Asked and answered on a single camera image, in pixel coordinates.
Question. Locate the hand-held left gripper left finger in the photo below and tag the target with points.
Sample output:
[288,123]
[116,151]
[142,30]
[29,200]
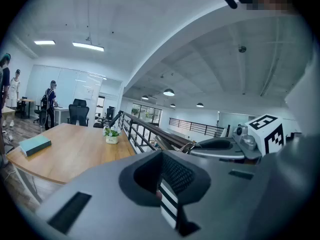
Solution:
[105,199]

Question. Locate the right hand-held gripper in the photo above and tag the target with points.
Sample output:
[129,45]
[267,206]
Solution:
[260,136]

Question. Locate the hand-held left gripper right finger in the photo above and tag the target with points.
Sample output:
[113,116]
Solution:
[220,191]

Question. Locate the black white striped card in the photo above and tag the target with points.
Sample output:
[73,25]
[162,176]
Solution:
[168,204]

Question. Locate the distant black railing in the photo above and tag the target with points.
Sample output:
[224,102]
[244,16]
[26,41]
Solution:
[195,127]

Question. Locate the white pot with blue flowers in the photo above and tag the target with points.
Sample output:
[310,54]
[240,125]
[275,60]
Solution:
[111,137]

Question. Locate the black railing with wooden handrail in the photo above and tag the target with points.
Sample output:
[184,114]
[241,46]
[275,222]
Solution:
[150,131]

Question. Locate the person's white shirt torso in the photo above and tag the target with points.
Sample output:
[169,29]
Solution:
[295,159]

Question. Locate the black office chair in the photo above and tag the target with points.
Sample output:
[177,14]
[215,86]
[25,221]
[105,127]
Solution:
[106,116]
[78,114]
[80,102]
[40,114]

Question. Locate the teal book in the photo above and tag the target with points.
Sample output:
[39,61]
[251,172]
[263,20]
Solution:
[35,144]

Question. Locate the white desk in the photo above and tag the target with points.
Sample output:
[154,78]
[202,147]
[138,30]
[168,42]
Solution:
[61,110]

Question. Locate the round ceiling sensor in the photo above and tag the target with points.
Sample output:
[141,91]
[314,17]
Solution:
[242,49]

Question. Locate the white paper sheet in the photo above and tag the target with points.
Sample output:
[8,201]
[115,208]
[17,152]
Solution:
[89,91]

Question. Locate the small wooden table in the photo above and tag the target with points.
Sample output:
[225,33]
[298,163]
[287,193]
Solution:
[28,100]

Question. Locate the long ceiling light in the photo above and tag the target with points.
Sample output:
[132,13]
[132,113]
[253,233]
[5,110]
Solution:
[44,42]
[88,46]

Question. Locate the gripper-mounted fisheye camera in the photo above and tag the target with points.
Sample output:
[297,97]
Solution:
[241,130]

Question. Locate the glass partition wall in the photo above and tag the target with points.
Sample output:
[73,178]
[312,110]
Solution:
[67,84]

